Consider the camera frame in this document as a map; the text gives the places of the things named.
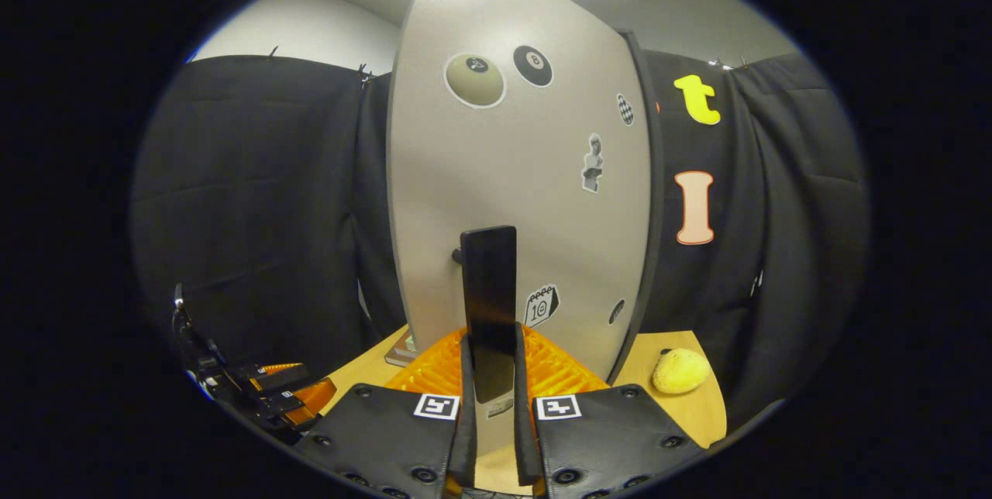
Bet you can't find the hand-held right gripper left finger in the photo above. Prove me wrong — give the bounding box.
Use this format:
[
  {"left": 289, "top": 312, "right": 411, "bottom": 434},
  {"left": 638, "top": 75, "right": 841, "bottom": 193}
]
[{"left": 293, "top": 325, "right": 479, "bottom": 499}]

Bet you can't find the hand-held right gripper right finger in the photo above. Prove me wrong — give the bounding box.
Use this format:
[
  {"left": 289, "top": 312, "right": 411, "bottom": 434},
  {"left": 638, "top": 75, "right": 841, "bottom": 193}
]
[{"left": 514, "top": 321, "right": 710, "bottom": 499}]

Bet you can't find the black cabinet door handle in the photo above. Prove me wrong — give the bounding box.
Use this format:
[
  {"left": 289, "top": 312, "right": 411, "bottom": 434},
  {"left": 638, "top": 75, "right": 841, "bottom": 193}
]
[{"left": 452, "top": 225, "right": 518, "bottom": 405}]

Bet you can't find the grey cabinet door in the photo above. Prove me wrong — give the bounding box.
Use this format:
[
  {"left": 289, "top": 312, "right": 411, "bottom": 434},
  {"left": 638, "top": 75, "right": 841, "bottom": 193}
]
[{"left": 386, "top": 0, "right": 653, "bottom": 457}]

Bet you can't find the dark grey cabinet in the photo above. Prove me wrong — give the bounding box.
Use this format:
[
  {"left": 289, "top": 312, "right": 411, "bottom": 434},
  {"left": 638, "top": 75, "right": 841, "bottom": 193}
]
[{"left": 608, "top": 29, "right": 666, "bottom": 385}]

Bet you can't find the small flat box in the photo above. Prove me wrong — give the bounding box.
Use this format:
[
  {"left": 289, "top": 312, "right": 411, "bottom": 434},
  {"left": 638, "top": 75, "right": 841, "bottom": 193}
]
[{"left": 384, "top": 331, "right": 421, "bottom": 369}]

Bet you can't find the yellow plush toy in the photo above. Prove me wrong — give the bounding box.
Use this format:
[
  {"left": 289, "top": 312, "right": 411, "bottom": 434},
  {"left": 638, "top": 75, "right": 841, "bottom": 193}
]
[{"left": 651, "top": 347, "right": 711, "bottom": 395}]

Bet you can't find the black backdrop cloth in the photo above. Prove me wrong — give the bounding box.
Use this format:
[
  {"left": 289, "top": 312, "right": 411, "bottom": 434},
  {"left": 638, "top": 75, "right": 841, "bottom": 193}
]
[{"left": 130, "top": 50, "right": 870, "bottom": 438}]

